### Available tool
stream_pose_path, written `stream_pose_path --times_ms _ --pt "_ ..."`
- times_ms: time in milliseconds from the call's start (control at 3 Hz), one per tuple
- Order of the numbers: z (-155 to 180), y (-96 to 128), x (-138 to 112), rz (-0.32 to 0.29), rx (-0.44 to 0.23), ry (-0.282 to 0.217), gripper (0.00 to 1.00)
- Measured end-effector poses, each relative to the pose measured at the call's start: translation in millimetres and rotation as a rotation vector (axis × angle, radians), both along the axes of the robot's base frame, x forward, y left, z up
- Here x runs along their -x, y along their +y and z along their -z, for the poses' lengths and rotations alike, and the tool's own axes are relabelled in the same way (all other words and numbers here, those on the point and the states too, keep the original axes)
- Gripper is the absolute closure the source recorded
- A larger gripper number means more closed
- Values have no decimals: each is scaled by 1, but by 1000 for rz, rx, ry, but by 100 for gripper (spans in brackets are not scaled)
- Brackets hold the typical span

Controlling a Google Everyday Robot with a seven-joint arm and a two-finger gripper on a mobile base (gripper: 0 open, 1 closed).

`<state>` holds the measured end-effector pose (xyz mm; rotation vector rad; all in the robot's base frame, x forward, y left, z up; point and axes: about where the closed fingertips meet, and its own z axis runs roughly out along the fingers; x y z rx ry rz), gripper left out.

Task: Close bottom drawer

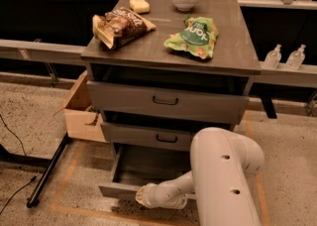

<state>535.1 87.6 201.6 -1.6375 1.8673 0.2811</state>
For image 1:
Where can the white gripper with cover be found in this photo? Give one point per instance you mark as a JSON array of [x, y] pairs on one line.
[[153, 193]]

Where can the grey bottom drawer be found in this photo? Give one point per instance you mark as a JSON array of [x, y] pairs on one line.
[[135, 166]]

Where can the grey drawer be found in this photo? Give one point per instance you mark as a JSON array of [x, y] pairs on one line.
[[168, 103], [170, 135], [135, 166]]

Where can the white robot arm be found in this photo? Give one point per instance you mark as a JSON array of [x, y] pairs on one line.
[[220, 161]]

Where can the grey middle drawer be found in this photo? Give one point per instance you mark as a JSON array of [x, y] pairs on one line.
[[170, 135]]

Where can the grey top drawer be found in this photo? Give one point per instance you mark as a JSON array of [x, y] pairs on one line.
[[168, 103]]

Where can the grey wooden drawer cabinet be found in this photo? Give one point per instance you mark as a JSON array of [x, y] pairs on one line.
[[146, 62]]

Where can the open cardboard box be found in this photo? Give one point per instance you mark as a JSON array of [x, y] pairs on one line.
[[81, 121]]

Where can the black table leg base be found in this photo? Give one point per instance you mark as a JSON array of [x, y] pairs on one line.
[[33, 200]]

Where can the green chip bag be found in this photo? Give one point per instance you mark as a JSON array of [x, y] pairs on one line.
[[198, 37]]

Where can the brown chip bag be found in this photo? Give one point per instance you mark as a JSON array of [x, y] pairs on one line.
[[119, 26]]

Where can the clear bottle left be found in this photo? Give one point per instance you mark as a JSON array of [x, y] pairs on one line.
[[273, 58]]

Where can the yellow sponge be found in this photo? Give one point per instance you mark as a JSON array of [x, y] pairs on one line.
[[140, 6]]

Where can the grey metal shelf rail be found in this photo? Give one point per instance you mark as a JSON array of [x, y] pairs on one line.
[[42, 52]]

